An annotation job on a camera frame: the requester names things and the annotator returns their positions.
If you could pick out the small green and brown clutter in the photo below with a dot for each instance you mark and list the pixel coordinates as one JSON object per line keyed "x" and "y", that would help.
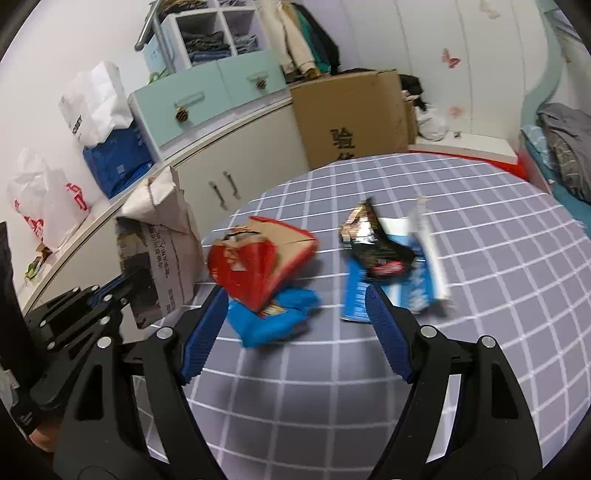
{"x": 39, "y": 263}

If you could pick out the white paper bag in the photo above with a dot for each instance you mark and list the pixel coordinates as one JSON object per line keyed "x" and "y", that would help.
{"x": 97, "y": 101}

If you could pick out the black and blue wrappers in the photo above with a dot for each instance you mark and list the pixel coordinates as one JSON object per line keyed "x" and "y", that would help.
{"x": 415, "y": 281}

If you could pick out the small white plastic bag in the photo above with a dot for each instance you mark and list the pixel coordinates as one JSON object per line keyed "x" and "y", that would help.
{"x": 431, "y": 124}

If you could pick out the blue woven bag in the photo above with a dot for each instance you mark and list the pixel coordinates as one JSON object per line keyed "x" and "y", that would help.
{"x": 117, "y": 161}

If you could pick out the teal drawer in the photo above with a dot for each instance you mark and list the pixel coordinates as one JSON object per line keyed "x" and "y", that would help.
{"x": 184, "y": 110}
{"x": 249, "y": 69}

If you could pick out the white board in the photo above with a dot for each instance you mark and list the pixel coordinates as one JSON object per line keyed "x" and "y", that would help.
{"x": 466, "y": 146}

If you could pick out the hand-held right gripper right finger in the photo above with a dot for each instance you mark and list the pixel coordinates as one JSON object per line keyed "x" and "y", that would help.
{"x": 388, "y": 332}

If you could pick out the pile of black clothes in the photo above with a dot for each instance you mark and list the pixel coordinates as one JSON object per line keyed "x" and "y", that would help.
{"x": 412, "y": 90}

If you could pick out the beige hanging jacket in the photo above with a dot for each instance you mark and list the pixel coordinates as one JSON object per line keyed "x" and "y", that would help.
{"x": 288, "y": 41}

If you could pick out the red plastic stool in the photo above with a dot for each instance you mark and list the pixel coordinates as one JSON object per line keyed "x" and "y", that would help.
{"x": 517, "y": 166}

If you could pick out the white wardrobe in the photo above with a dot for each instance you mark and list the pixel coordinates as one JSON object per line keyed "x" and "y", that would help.
{"x": 415, "y": 37}

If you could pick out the table with checked grey tablecloth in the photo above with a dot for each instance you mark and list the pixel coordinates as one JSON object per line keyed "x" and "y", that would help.
{"x": 485, "y": 277}

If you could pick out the teal printed bed sheet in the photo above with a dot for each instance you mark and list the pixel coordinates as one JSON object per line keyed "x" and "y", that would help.
{"x": 540, "y": 157}

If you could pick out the black hanging jacket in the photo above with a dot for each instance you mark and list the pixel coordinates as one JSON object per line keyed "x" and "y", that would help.
{"x": 330, "y": 37}

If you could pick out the light teal storage box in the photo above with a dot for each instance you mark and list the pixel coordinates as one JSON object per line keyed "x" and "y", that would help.
{"x": 154, "y": 55}

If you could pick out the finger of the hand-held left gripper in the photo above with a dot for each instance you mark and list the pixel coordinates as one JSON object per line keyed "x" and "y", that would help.
{"x": 92, "y": 330}
{"x": 69, "y": 307}

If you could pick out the red snack packet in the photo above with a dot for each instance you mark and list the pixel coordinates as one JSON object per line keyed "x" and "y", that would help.
{"x": 249, "y": 263}

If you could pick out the brown cardboard box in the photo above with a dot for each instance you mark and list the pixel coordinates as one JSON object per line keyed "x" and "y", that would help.
{"x": 351, "y": 115}

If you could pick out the black snack packet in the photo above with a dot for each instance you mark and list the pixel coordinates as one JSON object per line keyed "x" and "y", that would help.
{"x": 378, "y": 251}

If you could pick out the green hanging garment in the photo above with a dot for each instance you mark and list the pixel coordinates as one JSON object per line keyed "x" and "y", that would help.
{"x": 318, "y": 50}

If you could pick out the pale butterfly sticker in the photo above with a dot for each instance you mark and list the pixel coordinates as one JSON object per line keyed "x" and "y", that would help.
{"x": 488, "y": 8}

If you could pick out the grey duvet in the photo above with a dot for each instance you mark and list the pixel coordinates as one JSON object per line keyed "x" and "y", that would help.
{"x": 568, "y": 147}

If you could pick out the grey metal handrail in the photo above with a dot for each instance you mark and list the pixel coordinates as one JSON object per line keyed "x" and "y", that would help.
{"x": 147, "y": 27}

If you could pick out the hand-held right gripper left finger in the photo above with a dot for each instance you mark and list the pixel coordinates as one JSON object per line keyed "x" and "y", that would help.
{"x": 203, "y": 337}

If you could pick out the pink butterfly sticker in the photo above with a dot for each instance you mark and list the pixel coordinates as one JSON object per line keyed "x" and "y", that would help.
{"x": 450, "y": 58}

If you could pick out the person's left hand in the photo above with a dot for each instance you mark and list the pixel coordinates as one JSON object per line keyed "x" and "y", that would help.
{"x": 45, "y": 436}

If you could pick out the white plastic bag red print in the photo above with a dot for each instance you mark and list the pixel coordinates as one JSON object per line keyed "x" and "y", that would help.
{"x": 46, "y": 203}

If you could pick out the grey printed paper bag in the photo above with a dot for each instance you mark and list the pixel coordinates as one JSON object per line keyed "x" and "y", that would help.
{"x": 166, "y": 249}

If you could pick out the blue packet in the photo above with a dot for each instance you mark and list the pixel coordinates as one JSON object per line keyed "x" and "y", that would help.
{"x": 277, "y": 318}

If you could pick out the low white cabinet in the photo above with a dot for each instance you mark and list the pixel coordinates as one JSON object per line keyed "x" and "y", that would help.
{"x": 258, "y": 152}

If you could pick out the folded jeans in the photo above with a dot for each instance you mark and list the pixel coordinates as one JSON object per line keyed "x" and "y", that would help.
{"x": 244, "y": 45}
{"x": 205, "y": 46}

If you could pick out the teal bunk bed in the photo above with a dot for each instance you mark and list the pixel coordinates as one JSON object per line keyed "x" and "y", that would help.
{"x": 545, "y": 60}

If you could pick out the stack of folded clothes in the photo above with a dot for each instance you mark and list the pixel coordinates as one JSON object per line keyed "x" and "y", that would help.
{"x": 184, "y": 4}

